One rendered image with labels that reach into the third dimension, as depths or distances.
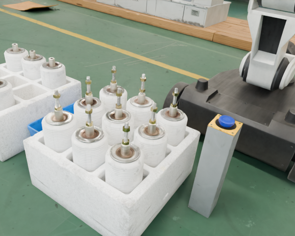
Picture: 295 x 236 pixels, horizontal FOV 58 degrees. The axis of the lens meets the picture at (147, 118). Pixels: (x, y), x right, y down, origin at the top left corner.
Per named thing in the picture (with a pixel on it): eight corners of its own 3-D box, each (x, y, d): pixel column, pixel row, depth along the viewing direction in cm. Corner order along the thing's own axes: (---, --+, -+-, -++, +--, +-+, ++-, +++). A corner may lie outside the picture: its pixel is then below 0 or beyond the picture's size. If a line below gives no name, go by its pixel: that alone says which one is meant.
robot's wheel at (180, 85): (181, 112, 133) (188, 75, 123) (190, 116, 131) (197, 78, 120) (158, 129, 119) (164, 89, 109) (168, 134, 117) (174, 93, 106)
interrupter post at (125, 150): (122, 158, 64) (123, 147, 62) (118, 152, 66) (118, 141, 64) (131, 155, 65) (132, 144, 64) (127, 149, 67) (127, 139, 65)
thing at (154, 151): (167, 181, 83) (175, 134, 74) (144, 195, 78) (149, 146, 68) (148, 164, 89) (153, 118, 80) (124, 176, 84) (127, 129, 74)
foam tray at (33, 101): (28, 91, 139) (23, 57, 130) (83, 117, 122) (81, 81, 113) (-54, 122, 111) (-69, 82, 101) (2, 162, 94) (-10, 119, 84)
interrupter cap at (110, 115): (99, 116, 79) (99, 114, 78) (118, 107, 84) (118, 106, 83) (118, 127, 75) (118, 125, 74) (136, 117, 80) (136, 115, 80)
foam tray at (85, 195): (110, 131, 115) (110, 93, 106) (191, 171, 98) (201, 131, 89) (31, 184, 87) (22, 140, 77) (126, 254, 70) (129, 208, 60)
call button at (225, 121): (220, 119, 71) (222, 113, 70) (235, 125, 69) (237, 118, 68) (215, 126, 68) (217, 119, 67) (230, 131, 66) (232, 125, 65)
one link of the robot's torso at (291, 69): (249, 69, 133) (257, 42, 125) (291, 81, 123) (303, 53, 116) (234, 81, 118) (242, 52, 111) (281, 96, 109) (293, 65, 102)
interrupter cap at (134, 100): (148, 110, 84) (149, 108, 84) (126, 105, 86) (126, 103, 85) (155, 99, 90) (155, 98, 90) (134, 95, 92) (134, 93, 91)
